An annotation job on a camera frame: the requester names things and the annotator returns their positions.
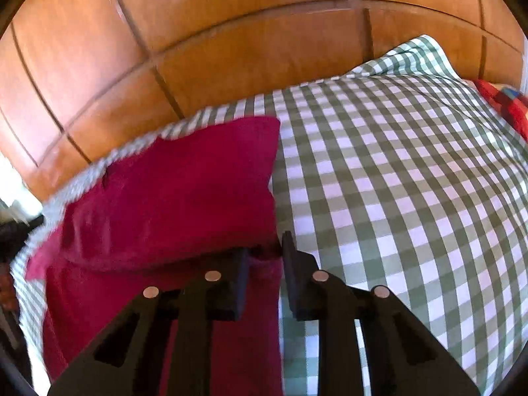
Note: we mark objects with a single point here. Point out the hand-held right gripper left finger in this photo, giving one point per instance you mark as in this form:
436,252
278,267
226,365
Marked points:
236,286

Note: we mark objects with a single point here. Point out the green white checked bedsheet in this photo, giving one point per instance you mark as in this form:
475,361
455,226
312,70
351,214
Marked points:
392,173

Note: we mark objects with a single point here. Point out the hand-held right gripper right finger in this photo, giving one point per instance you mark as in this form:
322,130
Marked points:
295,282

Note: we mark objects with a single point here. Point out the multicoloured plaid pillow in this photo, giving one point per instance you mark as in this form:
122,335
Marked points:
511,107

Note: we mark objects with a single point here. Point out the dark red small garment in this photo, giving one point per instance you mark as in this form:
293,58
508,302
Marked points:
165,194

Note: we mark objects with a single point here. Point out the wooden headboard panels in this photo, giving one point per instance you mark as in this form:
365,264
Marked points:
206,49

